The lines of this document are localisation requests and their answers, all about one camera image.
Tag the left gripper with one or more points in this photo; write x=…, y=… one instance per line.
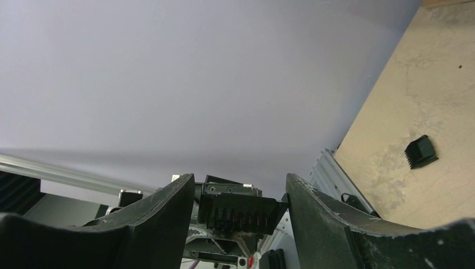
x=222, y=249

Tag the small black comb guard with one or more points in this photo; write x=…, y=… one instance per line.
x=420, y=152

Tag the large black comb guard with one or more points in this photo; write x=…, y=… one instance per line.
x=229, y=213

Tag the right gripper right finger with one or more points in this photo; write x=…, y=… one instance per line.
x=331, y=234

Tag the aluminium table frame rail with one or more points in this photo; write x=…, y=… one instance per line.
x=326, y=175

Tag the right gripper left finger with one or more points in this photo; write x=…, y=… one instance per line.
x=149, y=233

